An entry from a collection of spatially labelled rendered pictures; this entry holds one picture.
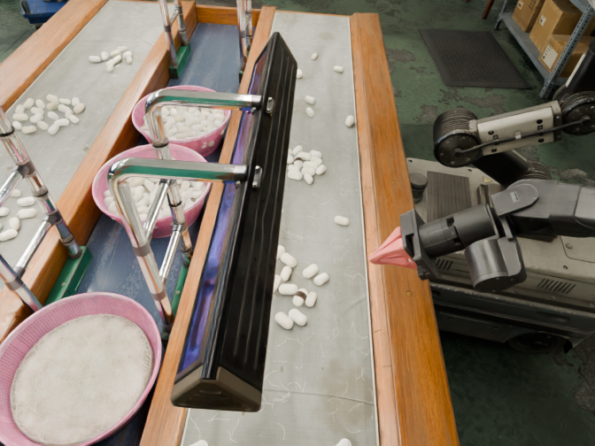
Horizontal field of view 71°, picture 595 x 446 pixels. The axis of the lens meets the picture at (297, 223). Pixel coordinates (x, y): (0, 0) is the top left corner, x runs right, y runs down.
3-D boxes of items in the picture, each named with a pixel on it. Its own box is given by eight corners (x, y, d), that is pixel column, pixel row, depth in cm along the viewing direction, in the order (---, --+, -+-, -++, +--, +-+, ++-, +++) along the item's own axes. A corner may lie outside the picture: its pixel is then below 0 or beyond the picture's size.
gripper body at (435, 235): (409, 261, 62) (459, 245, 59) (403, 211, 69) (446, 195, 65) (427, 281, 66) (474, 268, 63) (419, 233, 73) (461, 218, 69)
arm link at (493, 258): (544, 207, 62) (532, 180, 57) (575, 277, 56) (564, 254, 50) (465, 234, 68) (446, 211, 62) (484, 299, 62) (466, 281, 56)
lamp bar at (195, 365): (297, 70, 79) (299, 32, 73) (260, 415, 37) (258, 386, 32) (255, 67, 79) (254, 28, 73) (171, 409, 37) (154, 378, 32)
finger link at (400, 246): (360, 261, 68) (414, 243, 63) (359, 228, 73) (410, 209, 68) (380, 281, 72) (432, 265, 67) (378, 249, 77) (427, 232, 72)
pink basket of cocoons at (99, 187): (205, 164, 115) (201, 136, 108) (225, 235, 98) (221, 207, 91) (103, 181, 108) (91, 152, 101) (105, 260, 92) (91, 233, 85)
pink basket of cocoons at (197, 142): (239, 116, 131) (237, 88, 124) (224, 172, 113) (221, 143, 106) (154, 110, 131) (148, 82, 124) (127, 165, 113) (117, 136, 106)
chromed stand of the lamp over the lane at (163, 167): (273, 270, 92) (274, 88, 59) (263, 356, 79) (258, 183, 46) (188, 264, 92) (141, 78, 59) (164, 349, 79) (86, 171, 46)
